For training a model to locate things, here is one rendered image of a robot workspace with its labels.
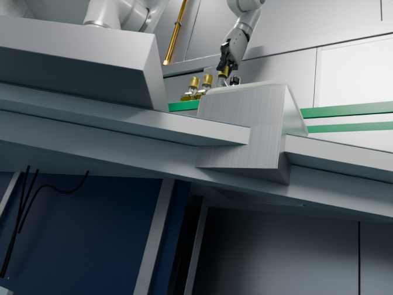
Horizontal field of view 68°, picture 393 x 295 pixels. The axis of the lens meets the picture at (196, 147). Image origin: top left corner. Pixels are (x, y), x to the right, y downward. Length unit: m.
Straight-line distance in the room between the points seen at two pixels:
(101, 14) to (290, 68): 0.69
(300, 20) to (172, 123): 0.96
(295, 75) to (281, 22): 0.32
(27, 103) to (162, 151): 0.26
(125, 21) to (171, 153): 0.41
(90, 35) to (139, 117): 0.15
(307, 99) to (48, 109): 0.79
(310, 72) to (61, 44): 0.85
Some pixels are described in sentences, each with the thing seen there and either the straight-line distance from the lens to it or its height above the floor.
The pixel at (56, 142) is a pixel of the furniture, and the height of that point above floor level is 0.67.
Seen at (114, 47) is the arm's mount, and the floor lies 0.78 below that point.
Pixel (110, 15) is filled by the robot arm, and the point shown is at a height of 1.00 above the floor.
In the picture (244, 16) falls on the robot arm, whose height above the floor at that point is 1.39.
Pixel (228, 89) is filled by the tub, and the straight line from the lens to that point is 0.57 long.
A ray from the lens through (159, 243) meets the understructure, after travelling 0.75.
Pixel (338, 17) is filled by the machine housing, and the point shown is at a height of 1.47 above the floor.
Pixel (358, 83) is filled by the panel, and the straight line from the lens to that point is 1.08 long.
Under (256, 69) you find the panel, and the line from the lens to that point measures 1.22.
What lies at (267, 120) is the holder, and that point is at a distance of 0.51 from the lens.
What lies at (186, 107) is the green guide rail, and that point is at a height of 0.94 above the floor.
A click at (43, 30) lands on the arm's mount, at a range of 0.54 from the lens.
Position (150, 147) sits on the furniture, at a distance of 0.54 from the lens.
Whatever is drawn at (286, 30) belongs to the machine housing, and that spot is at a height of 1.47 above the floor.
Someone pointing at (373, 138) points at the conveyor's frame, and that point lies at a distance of 0.77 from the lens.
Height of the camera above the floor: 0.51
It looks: 22 degrees up
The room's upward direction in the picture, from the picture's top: 13 degrees clockwise
